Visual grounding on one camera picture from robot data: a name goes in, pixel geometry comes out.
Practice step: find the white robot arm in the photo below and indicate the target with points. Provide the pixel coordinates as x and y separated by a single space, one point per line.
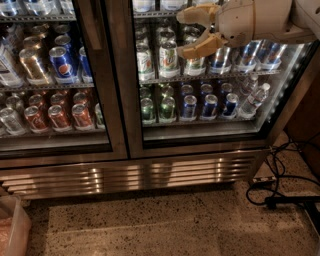
285 21

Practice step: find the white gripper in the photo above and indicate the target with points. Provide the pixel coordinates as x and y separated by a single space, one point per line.
236 20

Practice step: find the blue Pepsi can lower left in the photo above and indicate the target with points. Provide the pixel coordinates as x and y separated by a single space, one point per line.
188 107

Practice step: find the blue Pepsi can lower right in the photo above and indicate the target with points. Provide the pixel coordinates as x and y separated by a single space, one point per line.
230 104

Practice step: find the red cola can middle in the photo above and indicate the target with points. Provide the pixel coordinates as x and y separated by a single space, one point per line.
59 119

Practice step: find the white green soda can right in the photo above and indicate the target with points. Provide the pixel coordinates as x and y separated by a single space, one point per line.
194 67

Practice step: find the blue Pepsi can lower middle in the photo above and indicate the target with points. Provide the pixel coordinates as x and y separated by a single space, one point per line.
209 109

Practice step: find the glass fridge door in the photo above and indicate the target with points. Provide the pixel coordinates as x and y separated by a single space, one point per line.
153 22
79 26

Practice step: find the clear water bottle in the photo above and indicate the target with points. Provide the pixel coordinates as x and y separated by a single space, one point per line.
249 84
254 101

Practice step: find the silver blue energy can middle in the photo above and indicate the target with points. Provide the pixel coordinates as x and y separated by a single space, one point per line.
245 60

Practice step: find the white green soda can middle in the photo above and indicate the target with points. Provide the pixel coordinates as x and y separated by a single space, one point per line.
168 60

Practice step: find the white green soda can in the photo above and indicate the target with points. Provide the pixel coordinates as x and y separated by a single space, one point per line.
194 67
168 60
144 62

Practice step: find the silver blue energy can left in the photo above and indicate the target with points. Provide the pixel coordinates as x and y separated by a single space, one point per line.
220 61

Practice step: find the gold soda can front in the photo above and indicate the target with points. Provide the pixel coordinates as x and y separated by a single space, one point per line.
38 73

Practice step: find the translucent plastic bin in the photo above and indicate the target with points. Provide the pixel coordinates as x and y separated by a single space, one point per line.
15 225

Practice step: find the red cola can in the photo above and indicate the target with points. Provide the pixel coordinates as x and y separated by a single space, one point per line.
36 120
82 117
59 119

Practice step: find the white green soda can left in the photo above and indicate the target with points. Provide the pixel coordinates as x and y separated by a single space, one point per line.
144 62

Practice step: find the silver blue energy can right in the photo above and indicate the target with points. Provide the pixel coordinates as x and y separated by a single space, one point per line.
269 55

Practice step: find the steel fridge bottom grille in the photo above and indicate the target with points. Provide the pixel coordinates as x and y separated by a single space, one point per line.
134 175

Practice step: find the silver blue energy can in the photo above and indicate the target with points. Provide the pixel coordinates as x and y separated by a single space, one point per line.
245 60
220 61
269 55

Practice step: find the blue Pepsi can front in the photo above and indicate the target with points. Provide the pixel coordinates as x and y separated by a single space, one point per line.
66 70

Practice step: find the clear water bottle back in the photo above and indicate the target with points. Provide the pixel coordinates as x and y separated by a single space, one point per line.
249 84

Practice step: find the red cola can left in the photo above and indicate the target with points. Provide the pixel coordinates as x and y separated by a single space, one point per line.
36 120

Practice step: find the blue pepsi can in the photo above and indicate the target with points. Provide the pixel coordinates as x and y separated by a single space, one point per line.
230 104
66 70
188 107
209 109

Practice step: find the clear water bottle front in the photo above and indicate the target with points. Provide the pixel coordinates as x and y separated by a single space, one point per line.
254 101

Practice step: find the silver diet cola can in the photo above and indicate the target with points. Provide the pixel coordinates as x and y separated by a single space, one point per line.
12 121

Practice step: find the red cola can right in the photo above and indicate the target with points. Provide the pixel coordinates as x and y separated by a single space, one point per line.
82 117

